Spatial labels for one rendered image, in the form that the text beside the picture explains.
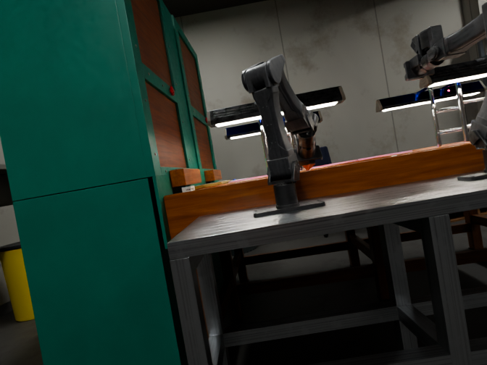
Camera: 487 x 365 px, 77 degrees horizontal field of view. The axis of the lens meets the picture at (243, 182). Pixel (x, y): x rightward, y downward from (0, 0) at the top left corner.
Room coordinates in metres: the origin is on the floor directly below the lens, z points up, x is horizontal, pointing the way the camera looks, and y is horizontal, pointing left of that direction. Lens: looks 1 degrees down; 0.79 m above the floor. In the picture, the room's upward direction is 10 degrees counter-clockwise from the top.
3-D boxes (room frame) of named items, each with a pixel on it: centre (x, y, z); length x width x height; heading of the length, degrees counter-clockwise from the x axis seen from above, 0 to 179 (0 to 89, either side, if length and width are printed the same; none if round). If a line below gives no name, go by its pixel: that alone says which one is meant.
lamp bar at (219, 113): (1.41, -0.20, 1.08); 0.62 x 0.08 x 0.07; 85
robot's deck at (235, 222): (1.12, -0.42, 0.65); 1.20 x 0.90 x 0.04; 88
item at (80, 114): (1.78, 0.52, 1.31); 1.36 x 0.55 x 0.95; 175
